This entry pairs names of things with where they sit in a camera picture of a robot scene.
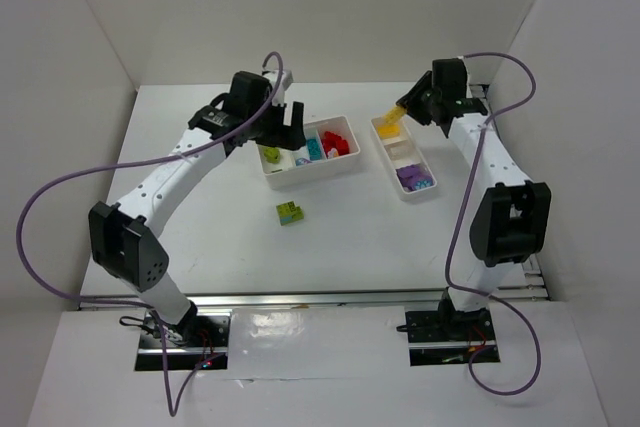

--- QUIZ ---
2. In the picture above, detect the small green square lego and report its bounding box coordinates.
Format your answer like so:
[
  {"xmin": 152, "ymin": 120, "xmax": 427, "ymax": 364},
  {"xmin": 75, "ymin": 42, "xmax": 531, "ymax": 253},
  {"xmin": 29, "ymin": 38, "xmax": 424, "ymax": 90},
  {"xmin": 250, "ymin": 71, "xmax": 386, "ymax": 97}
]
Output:
[{"xmin": 264, "ymin": 147, "xmax": 280, "ymax": 159}]

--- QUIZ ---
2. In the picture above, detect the teal long lego brick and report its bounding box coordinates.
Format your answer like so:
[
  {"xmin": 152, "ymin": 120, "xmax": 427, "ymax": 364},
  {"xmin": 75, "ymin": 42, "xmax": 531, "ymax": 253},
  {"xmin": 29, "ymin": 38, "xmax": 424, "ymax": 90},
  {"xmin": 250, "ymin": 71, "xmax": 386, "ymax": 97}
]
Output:
[{"xmin": 306, "ymin": 138, "xmax": 323, "ymax": 161}]

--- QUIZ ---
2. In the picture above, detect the red lego cluster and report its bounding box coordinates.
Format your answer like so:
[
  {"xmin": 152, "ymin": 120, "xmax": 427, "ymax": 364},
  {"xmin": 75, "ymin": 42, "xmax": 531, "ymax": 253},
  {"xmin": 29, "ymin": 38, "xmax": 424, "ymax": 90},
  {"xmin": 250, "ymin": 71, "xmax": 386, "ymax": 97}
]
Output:
[{"xmin": 321, "ymin": 131, "xmax": 351, "ymax": 159}]

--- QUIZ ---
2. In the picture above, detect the yellow lego plate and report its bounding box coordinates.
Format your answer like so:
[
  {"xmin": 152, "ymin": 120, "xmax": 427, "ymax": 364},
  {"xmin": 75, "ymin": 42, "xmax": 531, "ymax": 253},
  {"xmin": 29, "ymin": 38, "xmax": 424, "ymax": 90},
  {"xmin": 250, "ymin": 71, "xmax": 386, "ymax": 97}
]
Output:
[{"xmin": 383, "ymin": 105, "xmax": 407, "ymax": 125}]

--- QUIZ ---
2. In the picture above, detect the white small lego piece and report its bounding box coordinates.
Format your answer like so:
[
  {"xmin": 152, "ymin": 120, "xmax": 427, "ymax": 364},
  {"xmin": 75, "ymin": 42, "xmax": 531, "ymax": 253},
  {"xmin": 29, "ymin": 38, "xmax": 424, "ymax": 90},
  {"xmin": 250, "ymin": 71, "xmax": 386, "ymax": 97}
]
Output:
[{"xmin": 386, "ymin": 142, "xmax": 411, "ymax": 159}]

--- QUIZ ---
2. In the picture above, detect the purple lego brick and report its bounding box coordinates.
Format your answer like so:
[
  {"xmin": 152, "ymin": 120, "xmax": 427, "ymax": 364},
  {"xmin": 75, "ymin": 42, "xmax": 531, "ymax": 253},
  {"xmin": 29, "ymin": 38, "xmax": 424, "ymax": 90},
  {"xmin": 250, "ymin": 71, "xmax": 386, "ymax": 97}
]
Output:
[{"xmin": 396, "ymin": 164, "xmax": 421, "ymax": 190}]

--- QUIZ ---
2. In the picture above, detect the green and teal lego stack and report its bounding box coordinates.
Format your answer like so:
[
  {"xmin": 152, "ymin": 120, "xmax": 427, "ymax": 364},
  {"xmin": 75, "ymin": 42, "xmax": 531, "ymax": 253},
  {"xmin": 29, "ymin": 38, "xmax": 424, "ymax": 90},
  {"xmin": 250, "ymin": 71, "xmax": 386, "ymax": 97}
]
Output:
[{"xmin": 276, "ymin": 201, "xmax": 304, "ymax": 226}]

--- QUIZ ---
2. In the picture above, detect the purple flower lego piece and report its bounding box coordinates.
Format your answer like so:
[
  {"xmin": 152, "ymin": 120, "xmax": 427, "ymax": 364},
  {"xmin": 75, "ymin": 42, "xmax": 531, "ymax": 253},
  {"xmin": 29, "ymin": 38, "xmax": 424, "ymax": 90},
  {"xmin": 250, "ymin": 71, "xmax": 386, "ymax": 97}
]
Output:
[{"xmin": 409, "ymin": 175, "xmax": 434, "ymax": 192}]

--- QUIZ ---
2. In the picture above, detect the yellow lego brick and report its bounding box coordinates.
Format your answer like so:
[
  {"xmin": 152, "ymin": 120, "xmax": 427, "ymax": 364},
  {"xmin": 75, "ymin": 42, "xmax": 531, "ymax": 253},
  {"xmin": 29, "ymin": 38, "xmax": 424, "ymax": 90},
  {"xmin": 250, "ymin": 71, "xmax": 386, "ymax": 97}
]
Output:
[{"xmin": 376, "ymin": 124, "xmax": 401, "ymax": 140}]

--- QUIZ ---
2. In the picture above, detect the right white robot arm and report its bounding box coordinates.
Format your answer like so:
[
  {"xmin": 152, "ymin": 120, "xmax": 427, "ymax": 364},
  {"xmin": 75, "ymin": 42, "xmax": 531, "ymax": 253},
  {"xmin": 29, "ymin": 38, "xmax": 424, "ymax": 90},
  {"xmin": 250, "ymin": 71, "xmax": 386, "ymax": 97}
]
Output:
[{"xmin": 397, "ymin": 57, "xmax": 552, "ymax": 339}]

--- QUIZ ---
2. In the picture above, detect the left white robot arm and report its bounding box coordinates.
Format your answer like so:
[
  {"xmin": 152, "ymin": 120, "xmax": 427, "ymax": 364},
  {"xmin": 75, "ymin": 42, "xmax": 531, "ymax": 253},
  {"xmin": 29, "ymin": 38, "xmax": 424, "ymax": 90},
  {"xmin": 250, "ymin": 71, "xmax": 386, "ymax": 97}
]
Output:
[{"xmin": 88, "ymin": 69, "xmax": 305, "ymax": 344}]

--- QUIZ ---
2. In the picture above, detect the wide white divided tray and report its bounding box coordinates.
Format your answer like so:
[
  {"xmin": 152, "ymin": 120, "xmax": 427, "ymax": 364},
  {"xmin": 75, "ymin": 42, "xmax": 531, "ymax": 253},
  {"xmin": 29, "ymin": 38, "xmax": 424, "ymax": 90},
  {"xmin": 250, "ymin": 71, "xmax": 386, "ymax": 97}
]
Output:
[{"xmin": 258, "ymin": 115, "xmax": 361, "ymax": 190}]

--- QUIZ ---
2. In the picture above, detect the narrow white divided tray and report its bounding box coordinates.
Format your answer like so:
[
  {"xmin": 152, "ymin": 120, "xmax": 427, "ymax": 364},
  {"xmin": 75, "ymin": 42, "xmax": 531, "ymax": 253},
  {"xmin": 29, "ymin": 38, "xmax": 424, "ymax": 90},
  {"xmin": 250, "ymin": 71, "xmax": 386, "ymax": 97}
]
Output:
[{"xmin": 370, "ymin": 117, "xmax": 438, "ymax": 202}]

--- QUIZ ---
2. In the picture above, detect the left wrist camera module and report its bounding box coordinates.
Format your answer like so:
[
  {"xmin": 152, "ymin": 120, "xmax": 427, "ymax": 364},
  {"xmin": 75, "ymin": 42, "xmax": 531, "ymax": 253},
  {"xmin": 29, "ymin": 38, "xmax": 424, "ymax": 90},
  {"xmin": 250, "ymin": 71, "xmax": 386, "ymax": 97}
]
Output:
[{"xmin": 273, "ymin": 70, "xmax": 294, "ymax": 91}]

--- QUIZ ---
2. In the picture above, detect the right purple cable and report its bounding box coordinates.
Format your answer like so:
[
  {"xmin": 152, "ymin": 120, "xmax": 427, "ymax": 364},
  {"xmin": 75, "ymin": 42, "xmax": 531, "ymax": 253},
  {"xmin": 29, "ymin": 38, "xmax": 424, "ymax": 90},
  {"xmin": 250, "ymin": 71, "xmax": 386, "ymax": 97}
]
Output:
[{"xmin": 444, "ymin": 51, "xmax": 542, "ymax": 396}]

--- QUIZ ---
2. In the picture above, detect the purple cable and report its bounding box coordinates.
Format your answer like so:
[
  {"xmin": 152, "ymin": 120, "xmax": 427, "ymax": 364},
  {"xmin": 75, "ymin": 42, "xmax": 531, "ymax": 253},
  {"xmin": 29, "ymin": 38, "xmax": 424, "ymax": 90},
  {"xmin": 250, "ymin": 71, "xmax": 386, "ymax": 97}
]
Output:
[
  {"xmin": 15, "ymin": 51, "xmax": 285, "ymax": 417},
  {"xmin": 444, "ymin": 51, "xmax": 542, "ymax": 396}
]

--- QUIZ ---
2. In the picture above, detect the aluminium rail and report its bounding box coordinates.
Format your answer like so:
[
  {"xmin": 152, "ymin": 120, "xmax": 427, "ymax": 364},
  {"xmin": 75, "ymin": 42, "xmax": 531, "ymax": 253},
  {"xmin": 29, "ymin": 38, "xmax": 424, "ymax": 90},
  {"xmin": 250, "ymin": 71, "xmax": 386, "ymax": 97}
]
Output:
[{"xmin": 97, "ymin": 286, "xmax": 550, "ymax": 307}]

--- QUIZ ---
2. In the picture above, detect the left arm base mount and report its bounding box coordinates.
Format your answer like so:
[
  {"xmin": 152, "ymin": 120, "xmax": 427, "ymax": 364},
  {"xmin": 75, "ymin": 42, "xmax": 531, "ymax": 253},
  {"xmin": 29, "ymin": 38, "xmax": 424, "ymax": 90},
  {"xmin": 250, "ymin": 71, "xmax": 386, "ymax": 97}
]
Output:
[{"xmin": 119, "ymin": 311, "xmax": 231, "ymax": 372}]

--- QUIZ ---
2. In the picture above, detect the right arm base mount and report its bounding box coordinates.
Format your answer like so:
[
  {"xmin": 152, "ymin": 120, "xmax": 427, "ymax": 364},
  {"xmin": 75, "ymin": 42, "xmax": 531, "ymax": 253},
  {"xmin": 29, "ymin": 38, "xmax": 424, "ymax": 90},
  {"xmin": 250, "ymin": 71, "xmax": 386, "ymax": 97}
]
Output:
[{"xmin": 396, "ymin": 309, "xmax": 500, "ymax": 367}]

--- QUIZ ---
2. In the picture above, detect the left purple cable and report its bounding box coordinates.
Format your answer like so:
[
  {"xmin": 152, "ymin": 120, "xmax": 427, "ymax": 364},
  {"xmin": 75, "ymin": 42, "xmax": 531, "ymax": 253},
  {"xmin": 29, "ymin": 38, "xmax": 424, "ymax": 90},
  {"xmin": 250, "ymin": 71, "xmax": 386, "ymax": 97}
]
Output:
[{"xmin": 15, "ymin": 51, "xmax": 285, "ymax": 417}]

